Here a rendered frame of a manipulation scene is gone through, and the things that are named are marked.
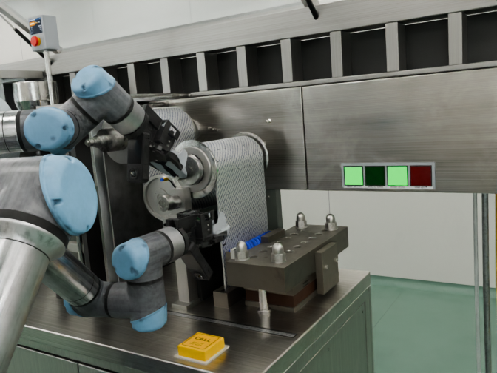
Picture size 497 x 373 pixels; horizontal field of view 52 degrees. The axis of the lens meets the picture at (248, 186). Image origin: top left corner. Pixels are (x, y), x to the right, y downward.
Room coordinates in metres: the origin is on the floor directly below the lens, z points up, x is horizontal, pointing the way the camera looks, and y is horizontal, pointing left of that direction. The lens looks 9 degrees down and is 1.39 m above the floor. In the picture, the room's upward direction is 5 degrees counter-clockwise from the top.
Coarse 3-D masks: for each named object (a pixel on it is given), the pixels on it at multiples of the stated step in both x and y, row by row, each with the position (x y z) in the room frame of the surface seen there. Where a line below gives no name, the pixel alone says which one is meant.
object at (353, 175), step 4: (348, 168) 1.40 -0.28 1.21; (352, 168) 1.39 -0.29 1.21; (356, 168) 1.39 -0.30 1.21; (360, 168) 1.38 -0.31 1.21; (348, 172) 1.40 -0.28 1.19; (352, 172) 1.39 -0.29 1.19; (356, 172) 1.39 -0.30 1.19; (360, 172) 1.38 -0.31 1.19; (348, 176) 1.40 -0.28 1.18; (352, 176) 1.39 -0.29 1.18; (356, 176) 1.39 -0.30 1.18; (360, 176) 1.38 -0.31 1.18; (348, 180) 1.40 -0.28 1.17; (352, 180) 1.40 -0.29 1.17; (356, 180) 1.39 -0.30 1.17; (360, 180) 1.38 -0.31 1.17; (348, 184) 1.40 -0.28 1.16; (352, 184) 1.40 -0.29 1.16; (356, 184) 1.39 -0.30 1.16; (360, 184) 1.38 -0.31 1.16
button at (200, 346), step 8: (192, 336) 1.03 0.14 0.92; (200, 336) 1.02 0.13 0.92; (208, 336) 1.02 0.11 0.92; (216, 336) 1.02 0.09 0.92; (184, 344) 0.99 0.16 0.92; (192, 344) 0.99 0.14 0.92; (200, 344) 0.98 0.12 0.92; (208, 344) 0.98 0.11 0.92; (216, 344) 0.99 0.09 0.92; (184, 352) 0.98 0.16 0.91; (192, 352) 0.97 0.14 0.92; (200, 352) 0.96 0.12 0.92; (208, 352) 0.96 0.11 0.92; (216, 352) 0.98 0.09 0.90
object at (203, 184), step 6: (180, 150) 1.29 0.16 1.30; (186, 150) 1.28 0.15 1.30; (192, 150) 1.27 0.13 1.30; (198, 150) 1.26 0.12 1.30; (198, 156) 1.26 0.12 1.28; (204, 156) 1.25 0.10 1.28; (204, 162) 1.25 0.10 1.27; (204, 168) 1.25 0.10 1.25; (210, 168) 1.25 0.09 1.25; (204, 174) 1.25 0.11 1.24; (210, 174) 1.25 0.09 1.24; (204, 180) 1.26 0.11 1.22; (186, 186) 1.29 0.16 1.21; (192, 186) 1.28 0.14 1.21; (198, 186) 1.27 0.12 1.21; (204, 186) 1.26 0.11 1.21
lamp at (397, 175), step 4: (388, 168) 1.34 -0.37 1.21; (392, 168) 1.34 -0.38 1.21; (396, 168) 1.33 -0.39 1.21; (400, 168) 1.32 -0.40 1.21; (404, 168) 1.32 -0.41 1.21; (388, 172) 1.34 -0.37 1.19; (392, 172) 1.34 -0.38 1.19; (396, 172) 1.33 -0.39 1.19; (400, 172) 1.32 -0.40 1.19; (404, 172) 1.32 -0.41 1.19; (388, 176) 1.34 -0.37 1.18; (392, 176) 1.34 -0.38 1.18; (396, 176) 1.33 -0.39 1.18; (400, 176) 1.32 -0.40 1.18; (404, 176) 1.32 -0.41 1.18; (388, 180) 1.34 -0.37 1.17; (392, 180) 1.34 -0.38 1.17; (396, 180) 1.33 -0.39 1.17; (400, 180) 1.32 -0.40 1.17; (404, 180) 1.32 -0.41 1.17; (388, 184) 1.34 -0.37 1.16; (392, 184) 1.34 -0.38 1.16; (396, 184) 1.33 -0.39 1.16; (400, 184) 1.33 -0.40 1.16; (404, 184) 1.32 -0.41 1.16
